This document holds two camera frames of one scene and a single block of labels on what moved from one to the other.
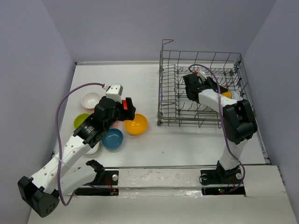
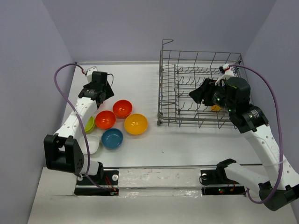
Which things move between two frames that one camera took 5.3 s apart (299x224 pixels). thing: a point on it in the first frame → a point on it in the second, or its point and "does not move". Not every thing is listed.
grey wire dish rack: [174, 108] does not move
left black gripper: [128, 114] → [108, 91]
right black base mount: [215, 182] does not move
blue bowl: [113, 139] does not move
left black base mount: [109, 186] does not move
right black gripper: [211, 83] → [209, 85]
